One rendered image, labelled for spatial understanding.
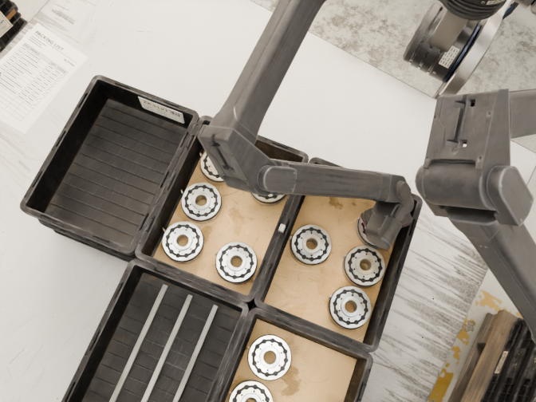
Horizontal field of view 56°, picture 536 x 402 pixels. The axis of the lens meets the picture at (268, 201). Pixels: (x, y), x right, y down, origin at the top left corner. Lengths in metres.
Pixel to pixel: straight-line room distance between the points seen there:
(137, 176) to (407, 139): 0.81
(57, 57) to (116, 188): 0.55
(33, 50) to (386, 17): 1.68
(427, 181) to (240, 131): 0.28
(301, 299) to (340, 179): 0.44
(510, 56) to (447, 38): 1.69
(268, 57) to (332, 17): 1.90
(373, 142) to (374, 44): 1.12
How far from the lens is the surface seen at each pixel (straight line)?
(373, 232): 1.08
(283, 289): 1.28
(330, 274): 1.30
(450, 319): 1.51
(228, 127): 0.74
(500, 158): 0.59
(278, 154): 1.31
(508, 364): 2.07
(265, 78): 0.78
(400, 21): 2.74
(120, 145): 1.42
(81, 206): 1.39
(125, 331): 1.30
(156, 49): 1.70
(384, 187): 1.03
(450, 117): 0.61
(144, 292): 1.30
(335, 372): 1.28
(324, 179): 0.90
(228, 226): 1.31
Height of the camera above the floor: 2.09
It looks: 72 degrees down
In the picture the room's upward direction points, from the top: 8 degrees clockwise
